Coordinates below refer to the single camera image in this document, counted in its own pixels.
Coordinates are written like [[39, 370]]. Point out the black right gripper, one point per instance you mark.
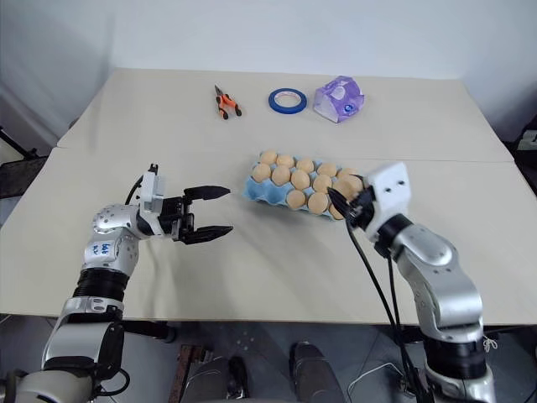
[[363, 207]]

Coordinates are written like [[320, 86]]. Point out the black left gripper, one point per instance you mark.
[[174, 216]]

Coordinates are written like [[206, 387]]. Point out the tan egg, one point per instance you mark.
[[268, 157], [285, 160], [322, 183], [281, 174], [349, 172], [317, 203], [262, 172], [349, 187], [296, 200], [305, 165], [327, 169], [300, 179], [337, 211]]

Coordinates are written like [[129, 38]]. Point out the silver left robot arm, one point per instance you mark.
[[111, 252]]

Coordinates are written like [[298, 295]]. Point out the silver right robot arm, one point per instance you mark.
[[440, 268]]

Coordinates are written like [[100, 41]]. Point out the blue egg carton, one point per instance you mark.
[[268, 194]]

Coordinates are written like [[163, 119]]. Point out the purple tissue pack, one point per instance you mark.
[[337, 98]]

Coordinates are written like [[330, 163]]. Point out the orange black pliers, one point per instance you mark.
[[226, 103]]

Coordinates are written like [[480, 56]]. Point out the blue tape roll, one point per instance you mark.
[[277, 105]]

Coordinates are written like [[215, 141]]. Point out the dark rounded shape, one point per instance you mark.
[[216, 380], [312, 373]]

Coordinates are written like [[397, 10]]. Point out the black stand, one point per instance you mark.
[[21, 168]]

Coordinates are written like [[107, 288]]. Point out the black equipment with label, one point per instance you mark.
[[528, 140]]

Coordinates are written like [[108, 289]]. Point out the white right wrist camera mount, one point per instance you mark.
[[388, 189]]

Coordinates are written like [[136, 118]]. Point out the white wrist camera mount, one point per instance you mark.
[[150, 189], [388, 189]]

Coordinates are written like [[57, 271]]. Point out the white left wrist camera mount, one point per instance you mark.
[[150, 189]]

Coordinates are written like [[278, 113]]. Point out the black table frame tube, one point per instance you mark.
[[151, 329]]

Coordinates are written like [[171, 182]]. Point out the rusty metal bracket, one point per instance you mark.
[[189, 371]]

